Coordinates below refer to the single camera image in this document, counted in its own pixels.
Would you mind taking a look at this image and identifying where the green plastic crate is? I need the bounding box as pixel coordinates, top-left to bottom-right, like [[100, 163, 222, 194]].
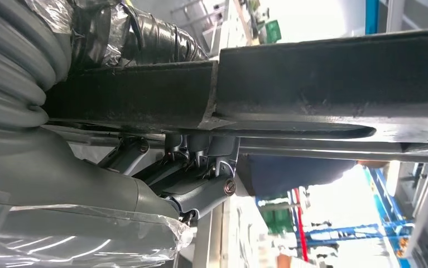
[[261, 207, 293, 235], [265, 20, 283, 44]]

